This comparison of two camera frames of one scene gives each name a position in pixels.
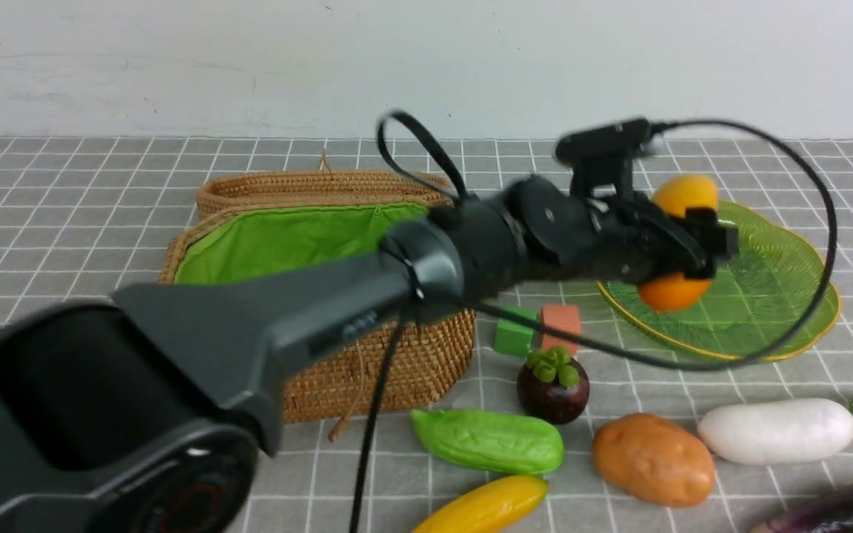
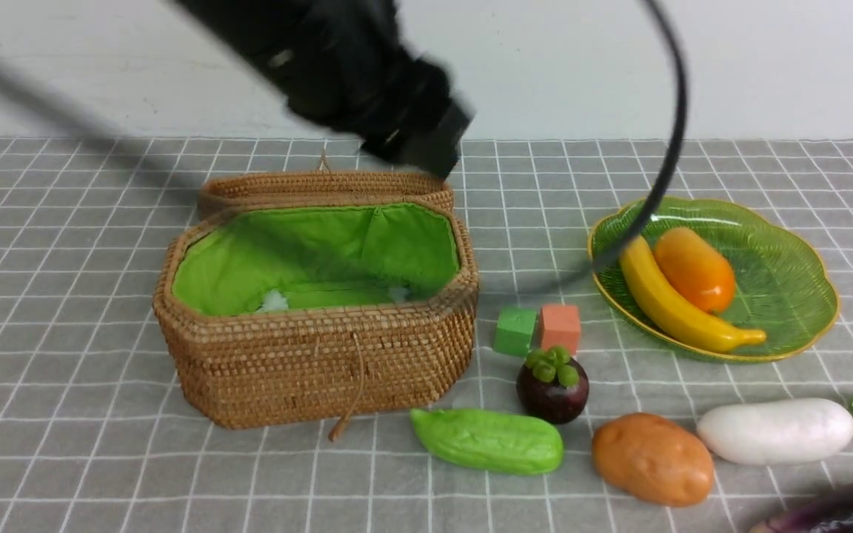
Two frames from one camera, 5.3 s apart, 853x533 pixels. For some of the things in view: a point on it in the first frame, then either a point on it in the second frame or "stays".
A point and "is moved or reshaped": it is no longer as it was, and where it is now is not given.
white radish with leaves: [796, 430] stays
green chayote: [497, 440] stays
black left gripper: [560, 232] -> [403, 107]
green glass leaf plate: [757, 292] stays
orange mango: [676, 292] is moved or reshaped
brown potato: [649, 457] stays
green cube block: [513, 338] stays
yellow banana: [489, 509] -> [688, 327]
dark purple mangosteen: [552, 386] stays
